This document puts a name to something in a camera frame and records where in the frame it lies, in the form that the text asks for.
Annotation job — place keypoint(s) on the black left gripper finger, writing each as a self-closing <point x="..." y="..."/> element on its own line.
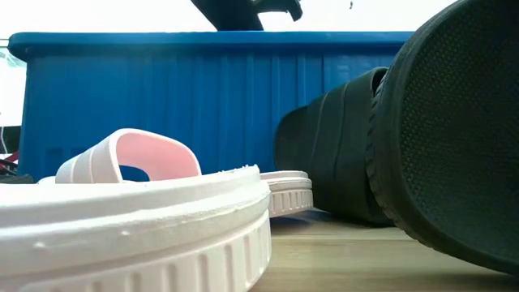
<point x="280" y="5"/>

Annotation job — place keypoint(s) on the black mesh sneaker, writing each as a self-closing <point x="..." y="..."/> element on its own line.
<point x="336" y="154"/>

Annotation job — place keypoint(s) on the pink rubber slide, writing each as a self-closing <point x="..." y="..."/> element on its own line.
<point x="290" y="198"/>
<point x="121" y="227"/>

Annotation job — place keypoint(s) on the black rubber slide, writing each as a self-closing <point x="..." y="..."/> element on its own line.
<point x="458" y="134"/>

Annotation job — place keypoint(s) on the blue plastic bin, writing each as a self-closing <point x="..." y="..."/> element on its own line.
<point x="162" y="101"/>

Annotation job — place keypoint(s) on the black metal table frame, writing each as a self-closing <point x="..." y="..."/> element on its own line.
<point x="16" y="178"/>

